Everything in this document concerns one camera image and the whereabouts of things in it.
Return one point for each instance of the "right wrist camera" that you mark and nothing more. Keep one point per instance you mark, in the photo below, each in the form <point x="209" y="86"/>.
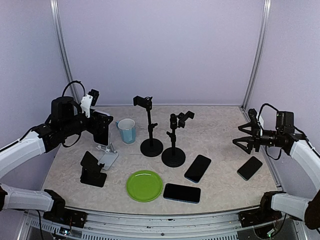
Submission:
<point x="256" y="120"/>

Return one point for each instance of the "green plate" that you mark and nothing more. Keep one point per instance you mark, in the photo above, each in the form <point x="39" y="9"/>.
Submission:
<point x="144" y="186"/>

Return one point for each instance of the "left aluminium frame post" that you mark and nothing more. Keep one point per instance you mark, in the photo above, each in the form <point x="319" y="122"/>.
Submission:
<point x="60" y="39"/>

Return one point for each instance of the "tall black clamp stand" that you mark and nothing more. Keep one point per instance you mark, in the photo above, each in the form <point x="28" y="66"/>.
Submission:
<point x="150" y="147"/>

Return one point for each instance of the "short black clamp stand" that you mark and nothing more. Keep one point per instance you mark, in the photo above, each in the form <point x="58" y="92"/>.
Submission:
<point x="173" y="156"/>

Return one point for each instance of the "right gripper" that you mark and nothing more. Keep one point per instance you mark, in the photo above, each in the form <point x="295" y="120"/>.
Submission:
<point x="255" y="139"/>

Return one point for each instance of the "black phone white case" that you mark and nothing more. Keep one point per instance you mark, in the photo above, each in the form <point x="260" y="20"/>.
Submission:
<point x="101" y="127"/>

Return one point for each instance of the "right aluminium frame post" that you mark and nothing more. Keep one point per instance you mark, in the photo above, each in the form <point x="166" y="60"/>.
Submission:
<point x="258" y="53"/>

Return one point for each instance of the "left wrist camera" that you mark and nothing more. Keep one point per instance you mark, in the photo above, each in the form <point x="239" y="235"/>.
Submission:
<point x="89" y="100"/>

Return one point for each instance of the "black folding phone stand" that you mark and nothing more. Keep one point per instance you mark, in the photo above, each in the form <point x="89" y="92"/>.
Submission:
<point x="91" y="171"/>

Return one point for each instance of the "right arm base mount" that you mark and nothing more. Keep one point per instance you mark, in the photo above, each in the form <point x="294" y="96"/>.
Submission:
<point x="256" y="216"/>

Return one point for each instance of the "black phone blue case bottom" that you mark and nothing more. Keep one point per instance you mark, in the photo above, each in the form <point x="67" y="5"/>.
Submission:
<point x="182" y="193"/>

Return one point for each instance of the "light blue mug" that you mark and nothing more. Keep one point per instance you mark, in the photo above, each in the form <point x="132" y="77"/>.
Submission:
<point x="127" y="130"/>

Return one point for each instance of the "front aluminium rail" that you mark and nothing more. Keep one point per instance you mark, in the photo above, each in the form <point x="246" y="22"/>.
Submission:
<point x="100" y="225"/>

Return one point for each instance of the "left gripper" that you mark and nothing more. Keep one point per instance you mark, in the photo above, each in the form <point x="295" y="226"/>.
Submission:
<point x="90" y="128"/>

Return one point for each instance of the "white folding phone stand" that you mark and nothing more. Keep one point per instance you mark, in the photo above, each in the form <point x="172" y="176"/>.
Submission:
<point x="109" y="157"/>

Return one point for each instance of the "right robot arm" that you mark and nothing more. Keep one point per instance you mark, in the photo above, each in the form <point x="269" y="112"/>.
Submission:
<point x="296" y="145"/>

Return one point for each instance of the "black phone far right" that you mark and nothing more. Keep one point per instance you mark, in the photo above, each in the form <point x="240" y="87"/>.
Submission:
<point x="249" y="168"/>

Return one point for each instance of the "black phone middle left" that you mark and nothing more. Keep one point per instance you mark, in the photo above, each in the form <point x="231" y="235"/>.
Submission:
<point x="198" y="168"/>

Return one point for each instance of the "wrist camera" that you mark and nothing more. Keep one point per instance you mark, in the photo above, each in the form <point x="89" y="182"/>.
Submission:
<point x="89" y="100"/>
<point x="256" y="120"/>

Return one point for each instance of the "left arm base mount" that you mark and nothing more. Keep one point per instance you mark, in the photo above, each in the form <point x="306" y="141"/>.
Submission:
<point x="68" y="217"/>

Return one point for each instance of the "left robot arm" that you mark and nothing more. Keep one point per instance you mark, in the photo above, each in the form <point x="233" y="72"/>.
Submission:
<point x="67" y="118"/>

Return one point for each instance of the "aluminium frame post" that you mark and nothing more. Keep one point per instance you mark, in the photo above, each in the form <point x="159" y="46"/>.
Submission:
<point x="60" y="39"/>
<point x="258" y="53"/>

